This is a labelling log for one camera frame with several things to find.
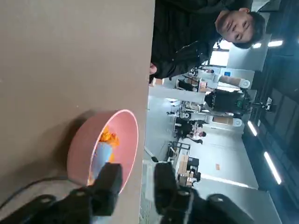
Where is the cardboard box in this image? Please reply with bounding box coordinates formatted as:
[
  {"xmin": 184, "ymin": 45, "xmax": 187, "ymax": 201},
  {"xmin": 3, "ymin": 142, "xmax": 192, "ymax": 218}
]
[{"xmin": 178, "ymin": 155, "xmax": 190, "ymax": 175}]

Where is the person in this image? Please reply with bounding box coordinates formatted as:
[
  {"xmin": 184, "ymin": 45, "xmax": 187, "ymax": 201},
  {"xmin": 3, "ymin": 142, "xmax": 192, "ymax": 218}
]
[{"xmin": 149, "ymin": 0, "xmax": 267, "ymax": 81}]

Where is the orange popcorn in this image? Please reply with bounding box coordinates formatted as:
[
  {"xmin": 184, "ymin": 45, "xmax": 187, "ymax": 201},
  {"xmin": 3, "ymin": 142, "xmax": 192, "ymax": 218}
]
[{"xmin": 86, "ymin": 125, "xmax": 121, "ymax": 186}]

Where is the black machine on stand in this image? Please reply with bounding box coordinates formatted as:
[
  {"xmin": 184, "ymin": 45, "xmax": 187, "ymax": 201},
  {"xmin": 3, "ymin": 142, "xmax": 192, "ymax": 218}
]
[{"xmin": 204, "ymin": 88, "xmax": 253, "ymax": 118}]

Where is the blue spoon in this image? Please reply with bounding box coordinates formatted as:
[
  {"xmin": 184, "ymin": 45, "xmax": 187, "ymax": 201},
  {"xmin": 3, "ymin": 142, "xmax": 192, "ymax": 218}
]
[{"xmin": 89, "ymin": 140, "xmax": 113, "ymax": 183}]

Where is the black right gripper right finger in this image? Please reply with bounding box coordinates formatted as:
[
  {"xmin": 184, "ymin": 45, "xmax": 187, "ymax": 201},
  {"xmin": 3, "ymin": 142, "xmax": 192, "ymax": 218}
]
[{"xmin": 153, "ymin": 162, "xmax": 255, "ymax": 224}]

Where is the pink bowl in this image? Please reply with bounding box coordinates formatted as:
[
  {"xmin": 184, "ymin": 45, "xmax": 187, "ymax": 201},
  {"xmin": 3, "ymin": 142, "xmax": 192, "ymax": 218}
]
[{"xmin": 67, "ymin": 109, "xmax": 140, "ymax": 195}]

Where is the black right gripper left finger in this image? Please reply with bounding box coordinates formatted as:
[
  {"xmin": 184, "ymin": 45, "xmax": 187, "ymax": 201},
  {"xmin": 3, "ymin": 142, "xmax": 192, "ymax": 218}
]
[{"xmin": 0, "ymin": 162, "xmax": 123, "ymax": 224}]

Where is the thin gripper cable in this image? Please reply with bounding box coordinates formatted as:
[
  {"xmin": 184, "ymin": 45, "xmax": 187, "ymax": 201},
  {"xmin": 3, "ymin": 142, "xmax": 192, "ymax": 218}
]
[{"xmin": 0, "ymin": 176, "xmax": 71, "ymax": 209}]

